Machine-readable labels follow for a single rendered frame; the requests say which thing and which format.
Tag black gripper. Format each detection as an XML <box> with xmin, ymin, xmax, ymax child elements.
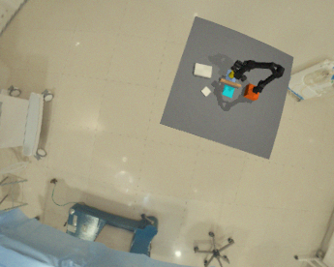
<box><xmin>231</xmin><ymin>65</ymin><xmax>247</xmax><ymax>81</ymax></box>

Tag yellow cup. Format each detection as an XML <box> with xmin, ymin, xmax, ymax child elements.
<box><xmin>228</xmin><ymin>71</ymin><xmax>235</xmax><ymax>78</ymax></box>

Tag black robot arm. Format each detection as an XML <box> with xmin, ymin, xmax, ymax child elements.
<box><xmin>234</xmin><ymin>60</ymin><xmax>285</xmax><ymax>94</ymax></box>

